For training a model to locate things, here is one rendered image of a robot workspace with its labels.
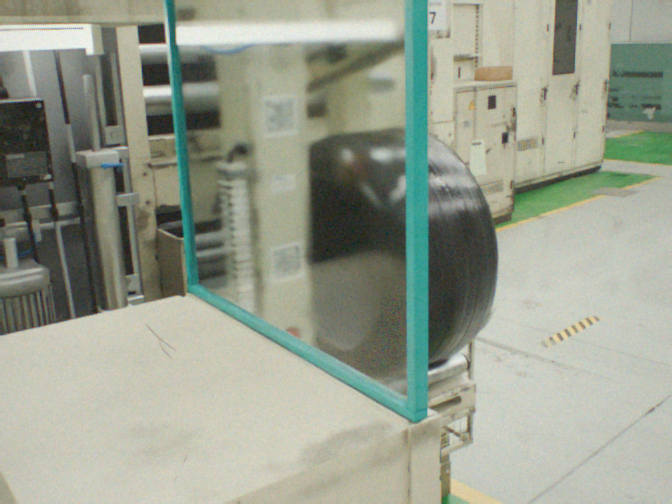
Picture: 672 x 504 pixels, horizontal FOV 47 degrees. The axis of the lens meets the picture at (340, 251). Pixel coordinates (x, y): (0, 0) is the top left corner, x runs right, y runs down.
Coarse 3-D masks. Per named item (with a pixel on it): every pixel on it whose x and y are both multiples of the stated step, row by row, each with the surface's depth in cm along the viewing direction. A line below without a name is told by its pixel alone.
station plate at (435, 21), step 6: (432, 0) 193; (438, 0) 194; (444, 0) 195; (432, 6) 194; (438, 6) 195; (444, 6) 196; (432, 12) 194; (438, 12) 195; (444, 12) 196; (432, 18) 194; (438, 18) 196; (444, 18) 197; (432, 24) 195; (438, 24) 196; (444, 24) 197
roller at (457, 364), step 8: (440, 360) 177; (448, 360) 177; (456, 360) 178; (464, 360) 178; (432, 368) 174; (440, 368) 174; (448, 368) 175; (456, 368) 177; (464, 368) 178; (432, 376) 173; (440, 376) 174; (448, 376) 176
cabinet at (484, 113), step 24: (456, 96) 605; (480, 96) 625; (504, 96) 649; (456, 120) 610; (480, 120) 631; (504, 120) 655; (456, 144) 615; (480, 144) 637; (504, 144) 661; (480, 168) 642; (504, 168) 667; (504, 192) 674; (504, 216) 684
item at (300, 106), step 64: (192, 0) 103; (256, 0) 89; (320, 0) 79; (384, 0) 71; (192, 64) 107; (256, 64) 92; (320, 64) 81; (384, 64) 72; (192, 128) 110; (256, 128) 95; (320, 128) 83; (384, 128) 74; (192, 192) 114; (256, 192) 98; (320, 192) 86; (384, 192) 76; (192, 256) 119; (256, 256) 101; (320, 256) 88; (384, 256) 78; (256, 320) 104; (320, 320) 91; (384, 320) 80; (384, 384) 82
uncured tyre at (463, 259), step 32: (448, 160) 161; (448, 192) 155; (480, 192) 161; (448, 224) 153; (480, 224) 157; (448, 256) 152; (480, 256) 157; (448, 288) 153; (480, 288) 159; (448, 320) 157; (480, 320) 164; (448, 352) 168
